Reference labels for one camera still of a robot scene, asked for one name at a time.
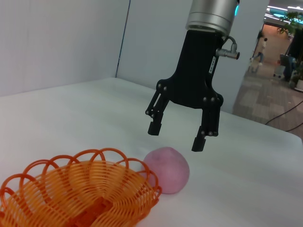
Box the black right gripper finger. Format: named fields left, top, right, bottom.
left=191, top=108, right=222, bottom=152
left=145, top=89, right=170, bottom=136

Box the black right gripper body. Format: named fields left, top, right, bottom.
left=156, top=30, right=224, bottom=110

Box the pink peach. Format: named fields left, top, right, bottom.
left=143, top=146, right=190, bottom=195

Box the orange plastic wire basket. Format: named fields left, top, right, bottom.
left=0, top=148, right=163, bottom=227

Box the walking person in white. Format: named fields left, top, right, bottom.
left=250, top=36, right=269, bottom=67

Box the blue cart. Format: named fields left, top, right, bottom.
left=279, top=53, right=296, bottom=82

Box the bright ceiling light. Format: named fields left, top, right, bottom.
left=267, top=6, right=303, bottom=18

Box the green leafy tall plant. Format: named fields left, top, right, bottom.
left=276, top=11, right=303, bottom=38

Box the silver angled cable connector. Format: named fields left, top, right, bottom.
left=214, top=35, right=240, bottom=60

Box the black floor cable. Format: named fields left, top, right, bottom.
left=286, top=122, right=303, bottom=132
left=265, top=99, right=303, bottom=125

